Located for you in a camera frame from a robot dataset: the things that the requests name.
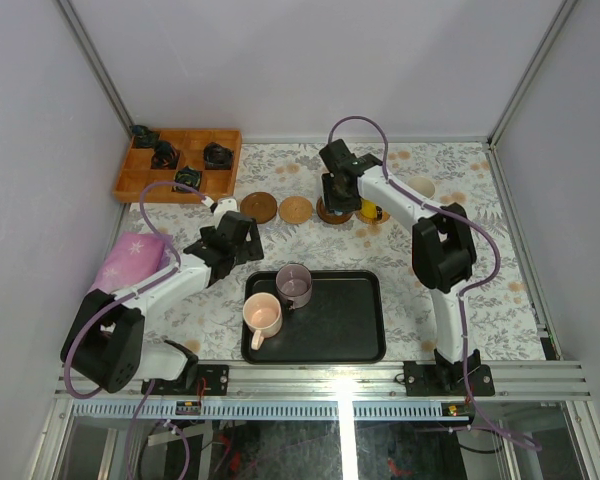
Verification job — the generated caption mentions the pink mug white inside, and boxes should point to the pink mug white inside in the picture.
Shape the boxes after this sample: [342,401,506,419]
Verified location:
[407,176,436,199]

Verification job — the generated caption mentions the light pink mug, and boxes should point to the light pink mug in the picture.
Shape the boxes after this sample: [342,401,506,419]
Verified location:
[242,292,283,350]

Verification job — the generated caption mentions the wooden compartment tray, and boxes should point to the wooden compartment tray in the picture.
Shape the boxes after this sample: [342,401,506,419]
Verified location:
[113,129,242,203]

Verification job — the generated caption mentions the black serving tray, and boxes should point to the black serving tray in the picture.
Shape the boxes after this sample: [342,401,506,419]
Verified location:
[241,270,386,365]

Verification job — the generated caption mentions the black green rolled item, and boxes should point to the black green rolled item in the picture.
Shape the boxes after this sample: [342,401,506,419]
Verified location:
[173,166,202,193]

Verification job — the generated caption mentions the purple glass cup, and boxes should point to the purple glass cup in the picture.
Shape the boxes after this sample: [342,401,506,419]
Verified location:
[275,263,313,310]

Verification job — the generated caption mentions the purple printed cloth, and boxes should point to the purple printed cloth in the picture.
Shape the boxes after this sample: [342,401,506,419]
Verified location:
[89,232,172,294]

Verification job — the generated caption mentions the aluminium front rail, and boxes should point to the aluminium front rail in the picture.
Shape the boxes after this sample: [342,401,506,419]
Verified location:
[51,361,591,423]

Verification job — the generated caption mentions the brown wooden coaster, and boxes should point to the brown wooden coaster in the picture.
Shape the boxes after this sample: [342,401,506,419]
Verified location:
[316,197,352,225]
[240,192,277,224]

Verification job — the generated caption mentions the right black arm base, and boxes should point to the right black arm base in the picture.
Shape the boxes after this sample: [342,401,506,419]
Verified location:
[394,349,495,397]

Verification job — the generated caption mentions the woven rattan coaster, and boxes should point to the woven rattan coaster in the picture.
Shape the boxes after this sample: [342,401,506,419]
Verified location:
[279,196,313,225]
[355,208,390,225]

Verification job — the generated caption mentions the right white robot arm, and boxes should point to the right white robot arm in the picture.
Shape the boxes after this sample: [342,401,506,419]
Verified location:
[319,139,477,395]

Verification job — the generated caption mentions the yellow mug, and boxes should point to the yellow mug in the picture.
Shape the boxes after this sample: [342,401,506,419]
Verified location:
[359,199,380,218]

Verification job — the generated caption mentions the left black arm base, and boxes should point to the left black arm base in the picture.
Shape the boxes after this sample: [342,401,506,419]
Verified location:
[180,364,230,398]

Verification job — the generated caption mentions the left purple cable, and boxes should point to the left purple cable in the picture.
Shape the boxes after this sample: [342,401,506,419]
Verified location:
[62,180,214,480]

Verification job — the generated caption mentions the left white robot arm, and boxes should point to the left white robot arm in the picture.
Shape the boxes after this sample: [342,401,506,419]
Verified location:
[60,211,264,399]

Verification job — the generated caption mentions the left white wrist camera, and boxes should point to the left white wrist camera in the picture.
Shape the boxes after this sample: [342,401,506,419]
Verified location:
[202,197,239,217]

